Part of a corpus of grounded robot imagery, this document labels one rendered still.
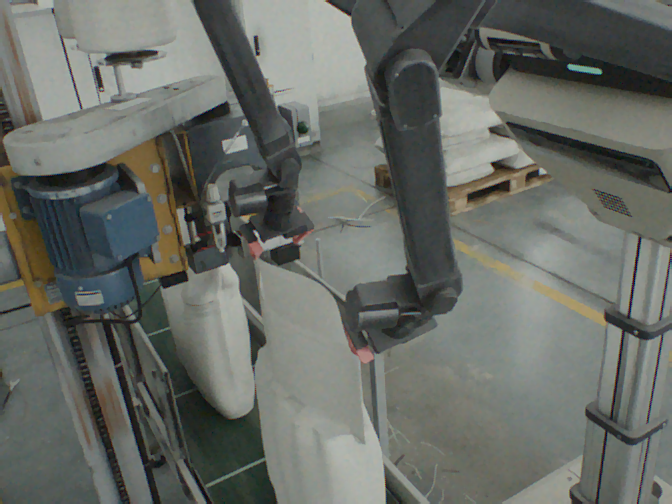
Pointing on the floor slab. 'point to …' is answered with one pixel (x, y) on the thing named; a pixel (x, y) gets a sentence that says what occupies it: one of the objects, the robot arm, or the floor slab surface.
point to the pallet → (508, 178)
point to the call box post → (379, 399)
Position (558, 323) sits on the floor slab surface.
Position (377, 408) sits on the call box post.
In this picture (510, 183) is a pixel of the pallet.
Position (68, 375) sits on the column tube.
